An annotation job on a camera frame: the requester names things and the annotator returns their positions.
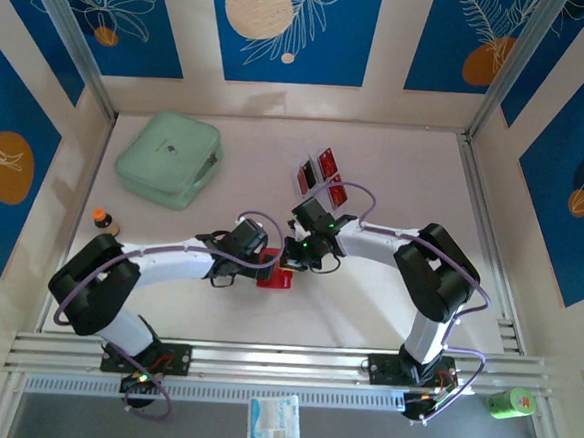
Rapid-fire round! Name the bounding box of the red card holder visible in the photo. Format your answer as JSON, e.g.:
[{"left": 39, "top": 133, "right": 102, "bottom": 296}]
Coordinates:
[{"left": 255, "top": 246, "right": 300, "bottom": 291}]

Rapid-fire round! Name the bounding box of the mint green zip pouch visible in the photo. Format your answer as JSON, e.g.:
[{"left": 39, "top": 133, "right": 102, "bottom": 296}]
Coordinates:
[{"left": 111, "top": 107, "right": 225, "bottom": 213}]

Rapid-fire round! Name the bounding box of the small bottle orange cap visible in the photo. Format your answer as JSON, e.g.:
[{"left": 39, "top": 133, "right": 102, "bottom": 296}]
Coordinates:
[{"left": 91, "top": 207, "right": 122, "bottom": 239}]

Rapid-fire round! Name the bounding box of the white blue tissue pack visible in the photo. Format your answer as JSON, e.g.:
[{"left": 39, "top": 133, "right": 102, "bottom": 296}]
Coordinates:
[{"left": 246, "top": 390, "right": 306, "bottom": 438}]

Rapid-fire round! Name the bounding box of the green tape roll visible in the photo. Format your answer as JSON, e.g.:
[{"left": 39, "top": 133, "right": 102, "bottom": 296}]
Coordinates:
[{"left": 483, "top": 385, "right": 539, "bottom": 422}]

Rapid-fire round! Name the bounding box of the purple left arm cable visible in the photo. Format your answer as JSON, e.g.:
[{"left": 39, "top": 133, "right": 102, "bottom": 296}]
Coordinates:
[{"left": 46, "top": 197, "right": 288, "bottom": 428}]

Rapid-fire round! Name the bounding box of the long aluminium base rail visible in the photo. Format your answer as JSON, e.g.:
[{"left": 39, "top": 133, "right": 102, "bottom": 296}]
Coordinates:
[{"left": 4, "top": 321, "right": 554, "bottom": 408}]

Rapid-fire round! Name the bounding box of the grey slotted cable duct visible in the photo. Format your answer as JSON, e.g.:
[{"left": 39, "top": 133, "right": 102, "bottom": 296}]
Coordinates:
[{"left": 23, "top": 364, "right": 409, "bottom": 419}]

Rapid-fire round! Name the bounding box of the aluminium side rail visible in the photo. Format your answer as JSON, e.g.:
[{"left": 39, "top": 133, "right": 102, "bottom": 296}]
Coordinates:
[{"left": 445, "top": 132, "right": 529, "bottom": 324}]

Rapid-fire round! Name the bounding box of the aluminium corner post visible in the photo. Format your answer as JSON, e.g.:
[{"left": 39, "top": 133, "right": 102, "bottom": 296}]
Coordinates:
[
  {"left": 14, "top": 0, "right": 127, "bottom": 124},
  {"left": 461, "top": 0, "right": 573, "bottom": 152}
]

